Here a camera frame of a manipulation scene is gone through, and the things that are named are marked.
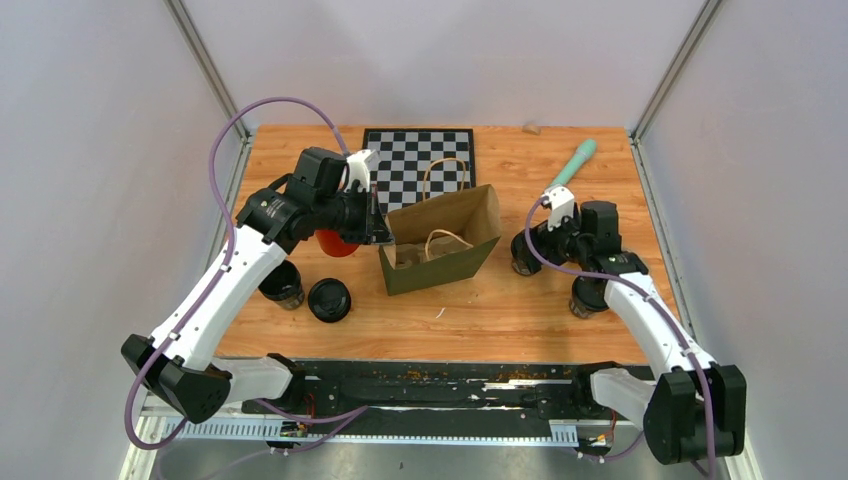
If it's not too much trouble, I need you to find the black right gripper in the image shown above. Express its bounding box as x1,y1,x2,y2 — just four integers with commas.
517,204,589,275

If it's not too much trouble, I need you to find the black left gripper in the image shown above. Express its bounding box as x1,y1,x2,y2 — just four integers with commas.
316,184,397,245

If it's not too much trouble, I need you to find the black cup lid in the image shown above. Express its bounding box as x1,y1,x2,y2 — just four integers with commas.
571,276,609,314

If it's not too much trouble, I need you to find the green paper bag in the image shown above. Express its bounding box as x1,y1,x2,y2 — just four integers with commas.
379,157,502,296

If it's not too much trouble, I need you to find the clear brown plastic cup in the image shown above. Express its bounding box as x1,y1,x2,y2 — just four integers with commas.
569,298,595,319

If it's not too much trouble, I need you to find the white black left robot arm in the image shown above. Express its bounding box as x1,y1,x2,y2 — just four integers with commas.
121,147,393,424

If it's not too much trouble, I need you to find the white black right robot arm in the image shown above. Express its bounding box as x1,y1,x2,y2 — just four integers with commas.
511,192,747,465

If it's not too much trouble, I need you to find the red straw holder cup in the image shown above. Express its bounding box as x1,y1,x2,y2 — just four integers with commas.
315,230,359,258

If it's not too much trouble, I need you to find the black white chessboard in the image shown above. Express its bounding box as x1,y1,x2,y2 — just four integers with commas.
362,127,476,214

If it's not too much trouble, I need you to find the black lid stack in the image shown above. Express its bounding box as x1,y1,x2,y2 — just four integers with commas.
307,278,352,324

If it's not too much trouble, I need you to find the black cup stack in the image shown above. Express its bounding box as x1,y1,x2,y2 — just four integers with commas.
258,260,305,310

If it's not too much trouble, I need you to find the small brown wood block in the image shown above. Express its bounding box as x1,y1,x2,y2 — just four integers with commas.
522,123,541,136

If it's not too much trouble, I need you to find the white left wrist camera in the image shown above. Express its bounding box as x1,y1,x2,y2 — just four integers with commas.
344,149,380,193

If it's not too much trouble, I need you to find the mint green handle tool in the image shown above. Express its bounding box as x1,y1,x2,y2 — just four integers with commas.
549,139,597,188

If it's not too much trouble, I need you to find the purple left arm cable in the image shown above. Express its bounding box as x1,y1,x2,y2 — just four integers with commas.
123,97,369,465

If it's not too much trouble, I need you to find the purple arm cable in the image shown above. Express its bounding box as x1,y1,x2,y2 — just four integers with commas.
523,195,720,480
123,97,369,465

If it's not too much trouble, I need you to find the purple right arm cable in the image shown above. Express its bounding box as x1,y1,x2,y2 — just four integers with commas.
523,195,720,480

